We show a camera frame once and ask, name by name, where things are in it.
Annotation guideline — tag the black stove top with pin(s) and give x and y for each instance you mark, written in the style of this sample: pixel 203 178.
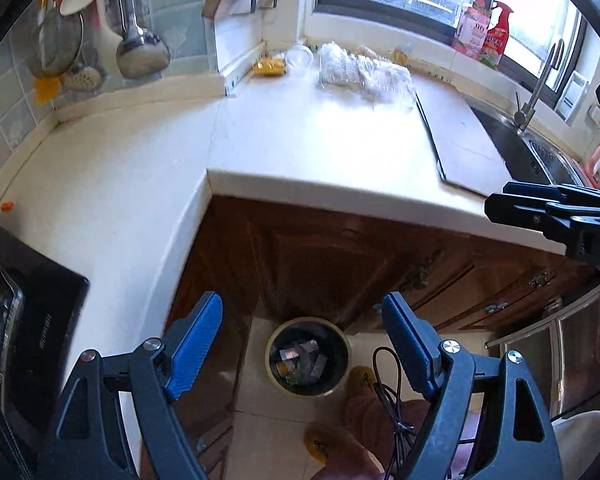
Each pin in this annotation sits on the black stove top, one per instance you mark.
pixel 40 320

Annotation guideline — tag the stainless steel sink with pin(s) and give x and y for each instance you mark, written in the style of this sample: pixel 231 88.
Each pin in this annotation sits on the stainless steel sink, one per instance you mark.
pixel 510 145

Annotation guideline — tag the yellow wrapper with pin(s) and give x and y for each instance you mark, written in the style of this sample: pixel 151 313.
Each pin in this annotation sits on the yellow wrapper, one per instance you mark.
pixel 403 55

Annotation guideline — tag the person's pink trouser leg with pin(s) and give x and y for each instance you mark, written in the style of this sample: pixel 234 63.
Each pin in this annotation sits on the person's pink trouser leg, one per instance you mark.
pixel 370 425

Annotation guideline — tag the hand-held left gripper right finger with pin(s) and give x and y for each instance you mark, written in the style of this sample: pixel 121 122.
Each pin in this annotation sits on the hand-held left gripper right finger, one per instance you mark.
pixel 410 345

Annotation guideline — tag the white wall socket panel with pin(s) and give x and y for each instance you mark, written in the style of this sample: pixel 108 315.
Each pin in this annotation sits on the white wall socket panel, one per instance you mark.
pixel 572 95

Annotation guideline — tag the brown cardboard sheet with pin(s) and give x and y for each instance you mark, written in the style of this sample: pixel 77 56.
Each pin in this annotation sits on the brown cardboard sheet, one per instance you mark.
pixel 465 140

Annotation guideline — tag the yellow slipper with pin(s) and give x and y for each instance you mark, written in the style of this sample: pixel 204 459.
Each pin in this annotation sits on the yellow slipper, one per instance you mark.
pixel 327 442
pixel 362 380

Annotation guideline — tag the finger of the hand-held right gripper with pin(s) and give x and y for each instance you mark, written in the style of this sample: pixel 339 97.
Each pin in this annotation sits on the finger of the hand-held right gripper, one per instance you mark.
pixel 580 200
pixel 530 215

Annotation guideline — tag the steel mesh strainer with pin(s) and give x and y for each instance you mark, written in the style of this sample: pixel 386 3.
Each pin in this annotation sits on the steel mesh strainer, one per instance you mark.
pixel 55 42

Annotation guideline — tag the white slotted spoon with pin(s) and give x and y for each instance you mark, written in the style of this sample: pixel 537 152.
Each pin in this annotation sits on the white slotted spoon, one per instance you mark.
pixel 82 78

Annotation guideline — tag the small yellow object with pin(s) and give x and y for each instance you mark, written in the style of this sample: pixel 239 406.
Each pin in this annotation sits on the small yellow object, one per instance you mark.
pixel 46 91

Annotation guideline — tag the red spray bottle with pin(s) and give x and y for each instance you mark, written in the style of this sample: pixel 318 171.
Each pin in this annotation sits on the red spray bottle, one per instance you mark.
pixel 497 42

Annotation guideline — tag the pink detergent bottle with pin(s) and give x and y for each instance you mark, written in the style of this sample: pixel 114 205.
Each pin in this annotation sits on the pink detergent bottle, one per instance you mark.
pixel 472 30

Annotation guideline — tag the yellow packet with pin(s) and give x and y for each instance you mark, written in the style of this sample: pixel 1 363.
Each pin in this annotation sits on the yellow packet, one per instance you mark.
pixel 269 66

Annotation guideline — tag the clear plastic cup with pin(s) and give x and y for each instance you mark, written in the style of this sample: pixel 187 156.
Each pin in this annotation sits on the clear plastic cup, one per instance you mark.
pixel 299 56

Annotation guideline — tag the round dark trash bin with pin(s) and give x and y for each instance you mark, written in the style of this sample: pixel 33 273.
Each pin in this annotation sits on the round dark trash bin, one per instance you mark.
pixel 340 360

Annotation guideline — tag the brown wooden cabinet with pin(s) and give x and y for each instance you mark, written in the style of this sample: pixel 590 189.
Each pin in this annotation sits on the brown wooden cabinet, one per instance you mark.
pixel 330 260

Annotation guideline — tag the person's white clothing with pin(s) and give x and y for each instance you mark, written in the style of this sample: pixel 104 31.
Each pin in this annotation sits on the person's white clothing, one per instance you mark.
pixel 580 445

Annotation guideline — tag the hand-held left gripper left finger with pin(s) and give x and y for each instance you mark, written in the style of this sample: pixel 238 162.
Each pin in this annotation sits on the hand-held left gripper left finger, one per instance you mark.
pixel 192 345

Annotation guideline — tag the stainless steel cabinet door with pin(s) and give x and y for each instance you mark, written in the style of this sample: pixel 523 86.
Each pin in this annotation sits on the stainless steel cabinet door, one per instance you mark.
pixel 530 355

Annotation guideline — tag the steel kitchen faucet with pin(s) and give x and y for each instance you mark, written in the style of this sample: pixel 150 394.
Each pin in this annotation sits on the steel kitchen faucet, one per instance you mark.
pixel 527 107

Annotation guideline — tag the clear plastic bag pile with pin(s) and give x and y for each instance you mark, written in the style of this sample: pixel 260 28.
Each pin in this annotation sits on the clear plastic bag pile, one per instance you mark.
pixel 385 80

